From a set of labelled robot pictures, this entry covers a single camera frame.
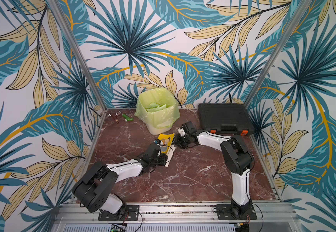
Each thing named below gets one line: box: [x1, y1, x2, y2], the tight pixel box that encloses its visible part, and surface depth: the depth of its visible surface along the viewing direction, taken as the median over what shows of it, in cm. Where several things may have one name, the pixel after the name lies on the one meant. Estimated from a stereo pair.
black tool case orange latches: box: [197, 102, 255, 136], surface depth 109 cm
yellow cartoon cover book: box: [157, 132, 176, 168], surface depth 97 cm
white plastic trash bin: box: [134, 87, 181, 136], surface depth 94 cm
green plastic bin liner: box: [134, 87, 181, 129], surface depth 93 cm
